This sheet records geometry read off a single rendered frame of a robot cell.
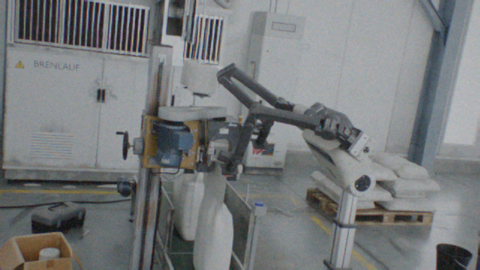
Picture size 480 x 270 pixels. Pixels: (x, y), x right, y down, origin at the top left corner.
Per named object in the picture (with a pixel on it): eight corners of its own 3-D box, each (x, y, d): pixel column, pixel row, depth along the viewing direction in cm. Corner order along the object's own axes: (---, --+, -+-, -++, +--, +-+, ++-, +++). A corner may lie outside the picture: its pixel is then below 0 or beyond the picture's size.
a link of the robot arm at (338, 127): (345, 136, 244) (347, 127, 247) (329, 124, 241) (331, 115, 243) (330, 142, 251) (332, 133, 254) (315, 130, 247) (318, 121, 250)
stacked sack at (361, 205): (376, 211, 587) (378, 200, 585) (340, 210, 573) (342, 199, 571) (346, 190, 649) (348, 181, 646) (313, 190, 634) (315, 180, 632)
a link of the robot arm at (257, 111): (242, 112, 250) (248, 96, 255) (243, 129, 261) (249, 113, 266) (337, 132, 240) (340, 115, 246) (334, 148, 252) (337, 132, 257)
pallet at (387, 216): (432, 224, 611) (434, 213, 608) (340, 225, 568) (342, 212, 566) (389, 199, 686) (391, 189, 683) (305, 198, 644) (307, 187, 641)
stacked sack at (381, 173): (399, 184, 579) (401, 170, 576) (345, 181, 558) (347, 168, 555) (377, 172, 618) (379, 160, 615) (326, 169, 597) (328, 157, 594)
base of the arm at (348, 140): (355, 127, 254) (340, 148, 255) (343, 118, 251) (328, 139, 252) (364, 132, 246) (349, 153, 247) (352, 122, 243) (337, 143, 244)
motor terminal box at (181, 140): (192, 153, 302) (195, 133, 299) (177, 154, 295) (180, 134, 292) (183, 149, 308) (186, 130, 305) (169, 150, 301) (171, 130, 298)
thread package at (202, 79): (218, 97, 302) (222, 67, 299) (190, 94, 297) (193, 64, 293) (211, 92, 317) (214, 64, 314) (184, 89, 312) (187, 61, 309)
